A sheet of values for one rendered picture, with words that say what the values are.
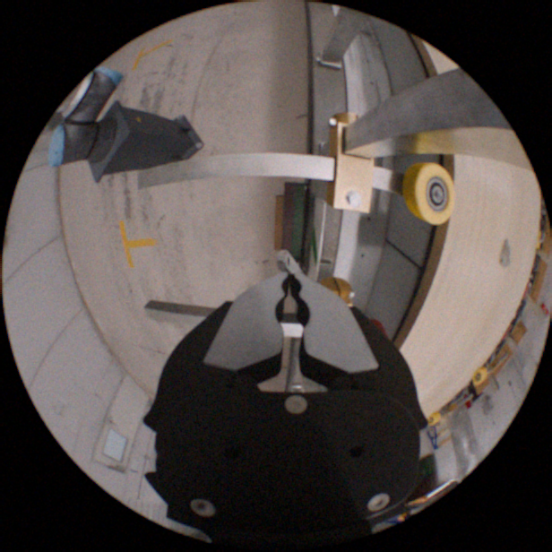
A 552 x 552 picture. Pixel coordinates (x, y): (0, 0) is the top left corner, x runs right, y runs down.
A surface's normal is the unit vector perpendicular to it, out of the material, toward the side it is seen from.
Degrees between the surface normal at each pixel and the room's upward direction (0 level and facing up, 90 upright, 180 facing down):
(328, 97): 0
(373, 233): 0
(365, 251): 0
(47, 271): 90
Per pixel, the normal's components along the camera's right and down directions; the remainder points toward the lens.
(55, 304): 1.00, 0.00
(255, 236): -0.04, 0.47
